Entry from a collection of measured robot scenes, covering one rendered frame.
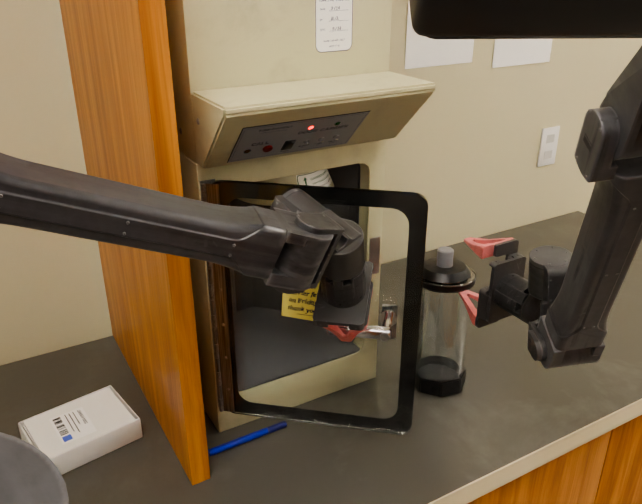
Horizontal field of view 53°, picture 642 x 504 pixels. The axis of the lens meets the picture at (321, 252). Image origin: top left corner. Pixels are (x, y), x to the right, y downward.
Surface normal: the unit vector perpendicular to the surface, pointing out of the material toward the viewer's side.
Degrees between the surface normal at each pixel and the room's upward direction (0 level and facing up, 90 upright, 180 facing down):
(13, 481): 23
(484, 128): 90
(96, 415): 0
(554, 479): 90
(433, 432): 0
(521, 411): 0
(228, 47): 90
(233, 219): 19
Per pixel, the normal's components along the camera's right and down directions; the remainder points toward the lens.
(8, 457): 0.39, -0.84
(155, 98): 0.50, 0.37
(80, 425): 0.00, -0.90
